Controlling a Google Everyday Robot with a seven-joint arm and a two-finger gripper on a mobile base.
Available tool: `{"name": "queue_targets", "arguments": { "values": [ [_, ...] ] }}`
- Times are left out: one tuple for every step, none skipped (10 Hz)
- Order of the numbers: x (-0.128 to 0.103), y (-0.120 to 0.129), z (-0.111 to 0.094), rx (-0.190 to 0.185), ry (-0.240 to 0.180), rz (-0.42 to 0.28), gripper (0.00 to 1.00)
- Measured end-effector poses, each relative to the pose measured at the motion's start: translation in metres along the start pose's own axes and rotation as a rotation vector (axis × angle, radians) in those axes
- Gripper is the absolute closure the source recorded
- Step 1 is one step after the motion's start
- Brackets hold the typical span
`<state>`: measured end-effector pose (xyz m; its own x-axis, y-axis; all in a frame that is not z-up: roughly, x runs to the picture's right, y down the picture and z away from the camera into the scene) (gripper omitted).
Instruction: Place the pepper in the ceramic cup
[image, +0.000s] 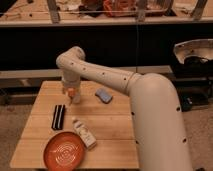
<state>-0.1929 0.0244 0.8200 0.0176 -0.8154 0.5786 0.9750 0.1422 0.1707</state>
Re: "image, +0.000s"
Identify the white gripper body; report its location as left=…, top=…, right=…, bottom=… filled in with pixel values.
left=61, top=77, right=80, bottom=93

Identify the orange pepper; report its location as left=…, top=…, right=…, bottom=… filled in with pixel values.
left=68, top=88, right=75, bottom=105

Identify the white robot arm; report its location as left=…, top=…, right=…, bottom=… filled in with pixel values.
left=56, top=46, right=193, bottom=171

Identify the black rectangular block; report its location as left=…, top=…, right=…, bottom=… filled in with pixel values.
left=51, top=105, right=65, bottom=130

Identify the blue sponge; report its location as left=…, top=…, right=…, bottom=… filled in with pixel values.
left=95, top=88, right=113, bottom=104

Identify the wooden table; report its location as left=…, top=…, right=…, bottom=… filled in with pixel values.
left=10, top=81, right=139, bottom=170

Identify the white plastic bottle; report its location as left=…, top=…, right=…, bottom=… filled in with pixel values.
left=73, top=119, right=97, bottom=149

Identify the orange ribbed plate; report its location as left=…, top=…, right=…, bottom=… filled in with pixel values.
left=43, top=132, right=85, bottom=171

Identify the silver machine at right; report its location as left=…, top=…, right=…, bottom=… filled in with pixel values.
left=171, top=39, right=213, bottom=111

